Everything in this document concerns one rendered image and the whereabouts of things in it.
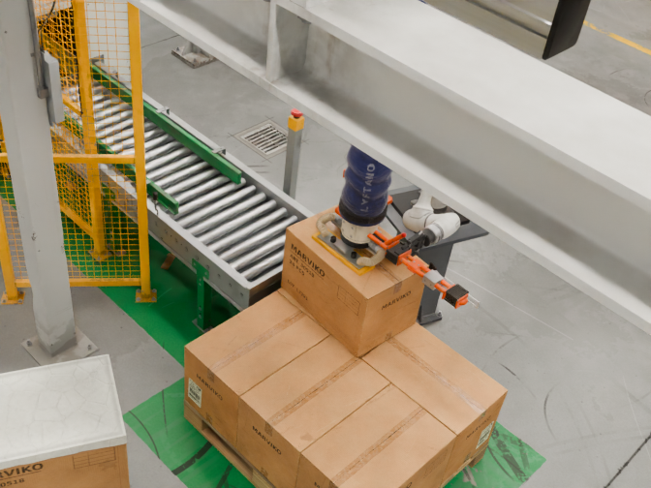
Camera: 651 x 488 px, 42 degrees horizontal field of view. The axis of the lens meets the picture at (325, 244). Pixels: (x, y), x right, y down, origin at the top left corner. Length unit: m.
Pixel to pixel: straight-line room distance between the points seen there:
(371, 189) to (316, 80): 2.79
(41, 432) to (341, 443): 1.29
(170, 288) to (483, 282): 1.97
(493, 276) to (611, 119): 4.79
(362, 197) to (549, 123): 3.05
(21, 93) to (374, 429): 2.09
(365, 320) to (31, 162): 1.66
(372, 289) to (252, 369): 0.68
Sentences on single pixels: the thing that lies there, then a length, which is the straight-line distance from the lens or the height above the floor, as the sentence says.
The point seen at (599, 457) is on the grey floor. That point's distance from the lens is 4.84.
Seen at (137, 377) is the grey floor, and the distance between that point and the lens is 4.72.
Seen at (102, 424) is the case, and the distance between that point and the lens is 3.26.
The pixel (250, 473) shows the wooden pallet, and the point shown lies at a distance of 4.32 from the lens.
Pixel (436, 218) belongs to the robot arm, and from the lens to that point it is 4.10.
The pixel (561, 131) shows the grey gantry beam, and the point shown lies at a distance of 0.78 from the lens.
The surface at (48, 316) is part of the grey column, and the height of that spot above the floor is 0.33.
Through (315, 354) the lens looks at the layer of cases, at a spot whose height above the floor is 0.54.
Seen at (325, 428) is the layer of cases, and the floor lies 0.54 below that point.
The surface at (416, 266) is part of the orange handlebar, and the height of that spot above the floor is 1.09.
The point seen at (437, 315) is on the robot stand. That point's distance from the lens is 5.19.
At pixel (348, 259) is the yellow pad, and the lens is 3.99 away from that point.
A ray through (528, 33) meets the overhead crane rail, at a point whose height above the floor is 3.12.
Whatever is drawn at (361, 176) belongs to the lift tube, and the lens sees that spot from 3.74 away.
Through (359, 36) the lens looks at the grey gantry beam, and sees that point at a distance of 0.87.
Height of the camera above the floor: 3.61
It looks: 41 degrees down
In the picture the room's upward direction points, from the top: 8 degrees clockwise
